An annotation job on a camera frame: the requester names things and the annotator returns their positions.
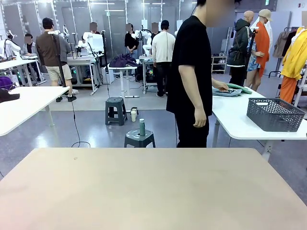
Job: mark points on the purple cloth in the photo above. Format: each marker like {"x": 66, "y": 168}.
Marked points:
{"x": 6, "y": 82}

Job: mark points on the person black outfit hands clasped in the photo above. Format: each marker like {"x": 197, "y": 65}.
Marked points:
{"x": 130, "y": 40}

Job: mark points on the person dark hair black top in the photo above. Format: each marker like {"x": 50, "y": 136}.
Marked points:
{"x": 154, "y": 28}

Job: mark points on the person's left hand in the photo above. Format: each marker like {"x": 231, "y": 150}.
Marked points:
{"x": 221, "y": 86}

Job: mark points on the grey plastic basket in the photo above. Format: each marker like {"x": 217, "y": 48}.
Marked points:
{"x": 275, "y": 115}

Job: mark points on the man in brown vest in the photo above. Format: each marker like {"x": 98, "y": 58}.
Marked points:
{"x": 51, "y": 50}

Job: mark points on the grey blue towel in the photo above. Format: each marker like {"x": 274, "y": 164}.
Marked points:
{"x": 227, "y": 93}

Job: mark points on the long white desk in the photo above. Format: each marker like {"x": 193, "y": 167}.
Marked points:
{"x": 16, "y": 62}

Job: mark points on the person's right hand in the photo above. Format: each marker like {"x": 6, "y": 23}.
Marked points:
{"x": 200, "y": 118}

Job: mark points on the white standing desk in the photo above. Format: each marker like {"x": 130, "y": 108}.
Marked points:
{"x": 122, "y": 72}

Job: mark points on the seated person grey jacket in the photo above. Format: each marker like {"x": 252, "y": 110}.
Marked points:
{"x": 28, "y": 49}

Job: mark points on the purple clothes pile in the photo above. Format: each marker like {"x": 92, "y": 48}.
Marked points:
{"x": 123, "y": 61}

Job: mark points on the black cloth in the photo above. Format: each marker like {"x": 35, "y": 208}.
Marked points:
{"x": 8, "y": 96}

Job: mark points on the black tripod with white camera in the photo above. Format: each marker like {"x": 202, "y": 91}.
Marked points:
{"x": 251, "y": 45}

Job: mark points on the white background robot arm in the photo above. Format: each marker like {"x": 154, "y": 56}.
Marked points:
{"x": 94, "y": 42}
{"x": 146, "y": 39}
{"x": 9, "y": 45}

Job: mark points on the mannequin orange top beige cap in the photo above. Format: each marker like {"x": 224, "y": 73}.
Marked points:
{"x": 262, "y": 43}

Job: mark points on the person in black t-shirt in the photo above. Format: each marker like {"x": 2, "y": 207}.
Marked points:
{"x": 187, "y": 60}

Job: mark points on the person's right forearm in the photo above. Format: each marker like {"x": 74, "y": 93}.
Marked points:
{"x": 197, "y": 98}

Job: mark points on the white shoe rack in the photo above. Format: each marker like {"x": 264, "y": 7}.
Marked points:
{"x": 219, "y": 64}

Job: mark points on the grey robot bench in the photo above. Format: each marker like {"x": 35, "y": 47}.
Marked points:
{"x": 145, "y": 58}

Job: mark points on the mannequin in dark jacket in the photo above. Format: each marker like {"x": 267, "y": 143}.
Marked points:
{"x": 239, "y": 48}

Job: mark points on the green bottle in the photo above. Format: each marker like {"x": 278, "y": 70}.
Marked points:
{"x": 142, "y": 128}

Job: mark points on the man white sweater black cap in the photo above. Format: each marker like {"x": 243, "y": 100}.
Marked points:
{"x": 163, "y": 48}

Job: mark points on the clothes rack brown garments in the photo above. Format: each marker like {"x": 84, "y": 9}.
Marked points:
{"x": 280, "y": 45}

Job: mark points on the white computer tower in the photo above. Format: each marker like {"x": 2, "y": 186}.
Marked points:
{"x": 109, "y": 75}

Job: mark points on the grey workbench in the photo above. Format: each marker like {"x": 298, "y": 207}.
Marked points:
{"x": 81, "y": 61}

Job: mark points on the white tumbler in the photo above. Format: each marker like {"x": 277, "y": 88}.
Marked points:
{"x": 133, "y": 117}

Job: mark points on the person's left forearm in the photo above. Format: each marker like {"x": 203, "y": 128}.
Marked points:
{"x": 214, "y": 81}

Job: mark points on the dark grey plastic stool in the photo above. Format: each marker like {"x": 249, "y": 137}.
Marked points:
{"x": 115, "y": 101}
{"x": 139, "y": 140}

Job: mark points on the person in maroon top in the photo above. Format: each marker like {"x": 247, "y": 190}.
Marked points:
{"x": 94, "y": 26}

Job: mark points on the mannequin in yellow garment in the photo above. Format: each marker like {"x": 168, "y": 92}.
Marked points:
{"x": 293, "y": 60}

